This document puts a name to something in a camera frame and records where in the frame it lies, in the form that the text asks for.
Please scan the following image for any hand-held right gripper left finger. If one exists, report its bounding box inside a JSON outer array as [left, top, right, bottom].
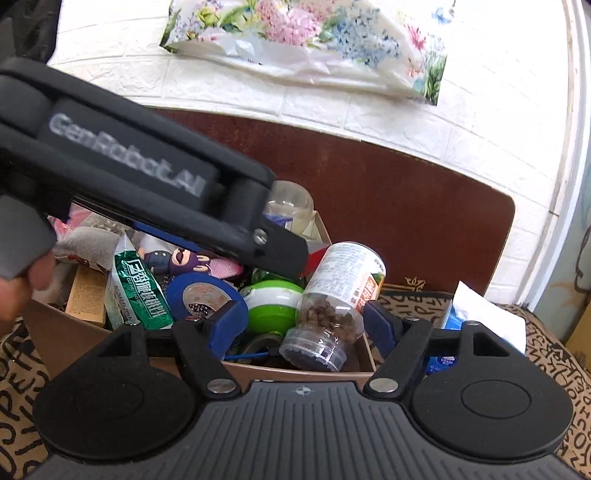
[[90, 298, 250, 400]]

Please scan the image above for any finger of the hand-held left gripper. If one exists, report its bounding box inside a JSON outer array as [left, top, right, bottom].
[[240, 214, 309, 280]]

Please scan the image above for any letter print blanket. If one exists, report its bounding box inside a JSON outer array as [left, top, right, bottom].
[[0, 277, 591, 480]]

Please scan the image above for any floral plastic bag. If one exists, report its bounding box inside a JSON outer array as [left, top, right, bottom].
[[159, 0, 448, 106]]

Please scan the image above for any purple figure toy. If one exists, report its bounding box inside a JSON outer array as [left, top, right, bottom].
[[142, 246, 214, 278]]

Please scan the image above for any white blue tissue pack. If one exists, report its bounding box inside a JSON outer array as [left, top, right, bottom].
[[424, 280, 527, 376]]

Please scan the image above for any green foil packet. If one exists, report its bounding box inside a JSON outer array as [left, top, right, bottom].
[[105, 248, 175, 331]]

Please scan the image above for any plain cardboard carton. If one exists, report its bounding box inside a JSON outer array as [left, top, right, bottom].
[[565, 304, 591, 361]]

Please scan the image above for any person's left hand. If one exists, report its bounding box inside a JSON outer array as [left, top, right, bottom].
[[0, 253, 57, 325]]

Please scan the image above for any dark brown wooden board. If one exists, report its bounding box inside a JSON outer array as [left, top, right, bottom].
[[151, 108, 516, 292]]

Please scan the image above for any green white ball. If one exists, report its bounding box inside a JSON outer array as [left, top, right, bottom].
[[239, 276, 304, 341]]

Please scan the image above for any brown cardboard box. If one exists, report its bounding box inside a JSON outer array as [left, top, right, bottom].
[[22, 210, 378, 376]]

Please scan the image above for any brown pellet pill bottle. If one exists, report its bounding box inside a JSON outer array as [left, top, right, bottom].
[[279, 242, 387, 373]]

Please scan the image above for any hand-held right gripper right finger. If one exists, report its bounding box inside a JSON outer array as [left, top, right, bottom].
[[362, 299, 505, 400]]

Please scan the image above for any clear plastic jar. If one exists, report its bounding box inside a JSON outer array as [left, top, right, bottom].
[[264, 180, 315, 232]]

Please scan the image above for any blue tape roll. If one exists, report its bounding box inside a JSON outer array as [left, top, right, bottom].
[[165, 271, 249, 348]]

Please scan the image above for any tan small box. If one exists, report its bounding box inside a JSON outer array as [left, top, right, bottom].
[[65, 263, 110, 329]]

